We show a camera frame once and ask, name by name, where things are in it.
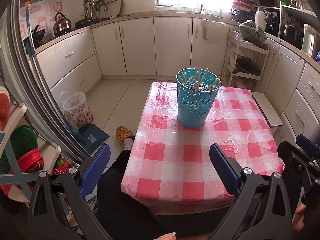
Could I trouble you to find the beige wooden chopstick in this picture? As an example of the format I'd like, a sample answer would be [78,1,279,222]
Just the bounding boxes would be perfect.
[194,68,200,91]

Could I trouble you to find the person hand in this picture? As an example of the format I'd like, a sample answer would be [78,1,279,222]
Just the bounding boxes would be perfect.
[292,203,306,235]

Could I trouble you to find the white wooden stool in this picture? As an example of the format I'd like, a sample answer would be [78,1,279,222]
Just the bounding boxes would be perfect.
[252,92,283,128]

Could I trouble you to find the red plastic container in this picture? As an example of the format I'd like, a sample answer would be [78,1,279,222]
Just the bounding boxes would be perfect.
[17,148,44,172]

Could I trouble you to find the black trouser leg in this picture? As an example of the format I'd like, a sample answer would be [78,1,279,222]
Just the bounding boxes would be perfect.
[96,150,164,239]

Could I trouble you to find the green round container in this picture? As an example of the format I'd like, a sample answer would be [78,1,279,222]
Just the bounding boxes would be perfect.
[1,125,38,174]

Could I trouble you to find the blue dustpan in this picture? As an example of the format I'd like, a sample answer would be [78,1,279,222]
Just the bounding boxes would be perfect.
[78,124,110,154]

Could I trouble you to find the black pan on rack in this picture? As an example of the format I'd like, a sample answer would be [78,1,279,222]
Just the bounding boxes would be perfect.
[236,57,260,76]

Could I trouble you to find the white rolling rack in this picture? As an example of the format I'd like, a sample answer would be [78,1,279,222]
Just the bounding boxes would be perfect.
[222,31,270,90]

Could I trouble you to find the pink checkered tablecloth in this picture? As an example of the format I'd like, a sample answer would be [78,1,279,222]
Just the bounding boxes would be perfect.
[121,82,284,203]

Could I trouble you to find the yellow patterned slipper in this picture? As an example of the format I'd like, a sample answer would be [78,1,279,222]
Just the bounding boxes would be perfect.
[116,126,135,147]

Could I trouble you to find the clear floral waste bin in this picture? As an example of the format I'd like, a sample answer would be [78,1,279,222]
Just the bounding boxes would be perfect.
[61,91,94,128]

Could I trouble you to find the teal perforated plastic basket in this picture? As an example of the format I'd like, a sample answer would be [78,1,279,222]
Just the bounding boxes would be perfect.
[176,68,222,128]

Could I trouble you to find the green plastic bag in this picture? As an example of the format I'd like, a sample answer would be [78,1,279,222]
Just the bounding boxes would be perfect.
[239,20,267,44]

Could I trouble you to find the white thermos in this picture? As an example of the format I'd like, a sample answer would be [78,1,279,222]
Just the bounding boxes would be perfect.
[255,7,268,31]

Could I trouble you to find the stacked bowls and pots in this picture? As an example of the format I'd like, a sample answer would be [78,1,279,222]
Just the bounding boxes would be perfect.
[231,0,255,23]

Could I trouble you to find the mop pole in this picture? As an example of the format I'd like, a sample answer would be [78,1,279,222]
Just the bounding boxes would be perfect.
[25,1,86,143]

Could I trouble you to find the black wok on stove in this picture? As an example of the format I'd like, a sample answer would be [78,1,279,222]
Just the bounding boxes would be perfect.
[32,24,45,48]

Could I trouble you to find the steel kettle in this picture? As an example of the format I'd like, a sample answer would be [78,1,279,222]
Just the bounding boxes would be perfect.
[53,12,72,34]

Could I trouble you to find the black pot on counter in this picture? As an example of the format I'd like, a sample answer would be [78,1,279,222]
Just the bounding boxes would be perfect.
[75,18,93,29]

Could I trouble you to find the utensil holder rack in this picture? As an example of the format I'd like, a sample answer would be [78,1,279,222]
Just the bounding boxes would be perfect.
[82,0,108,20]

